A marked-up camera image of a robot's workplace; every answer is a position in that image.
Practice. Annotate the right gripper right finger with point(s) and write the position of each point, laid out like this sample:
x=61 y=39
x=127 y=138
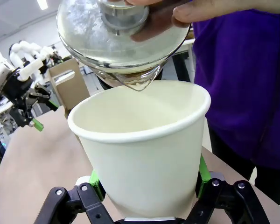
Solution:
x=214 y=193

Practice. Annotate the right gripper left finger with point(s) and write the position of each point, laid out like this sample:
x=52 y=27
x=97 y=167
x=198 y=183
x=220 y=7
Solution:
x=88 y=200

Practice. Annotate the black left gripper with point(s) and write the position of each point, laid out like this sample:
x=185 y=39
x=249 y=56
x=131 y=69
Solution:
x=16 y=88

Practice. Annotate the white paper cup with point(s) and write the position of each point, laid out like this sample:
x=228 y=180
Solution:
x=142 y=168

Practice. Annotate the glass french press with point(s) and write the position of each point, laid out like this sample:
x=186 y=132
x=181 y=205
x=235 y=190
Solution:
x=88 y=35

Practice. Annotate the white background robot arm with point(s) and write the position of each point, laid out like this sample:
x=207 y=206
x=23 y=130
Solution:
x=25 y=47

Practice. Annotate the cardboard cup carrier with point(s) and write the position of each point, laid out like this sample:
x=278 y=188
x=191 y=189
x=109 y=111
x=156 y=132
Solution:
x=72 y=91

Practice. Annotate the person's left hand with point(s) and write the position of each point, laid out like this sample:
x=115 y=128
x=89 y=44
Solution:
x=224 y=5

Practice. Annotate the black trousers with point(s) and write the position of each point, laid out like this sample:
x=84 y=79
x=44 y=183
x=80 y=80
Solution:
x=270 y=182

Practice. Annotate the purple hoodie torso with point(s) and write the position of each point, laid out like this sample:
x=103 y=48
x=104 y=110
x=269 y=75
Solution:
x=242 y=81

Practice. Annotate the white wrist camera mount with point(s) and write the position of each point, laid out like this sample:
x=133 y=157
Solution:
x=29 y=70

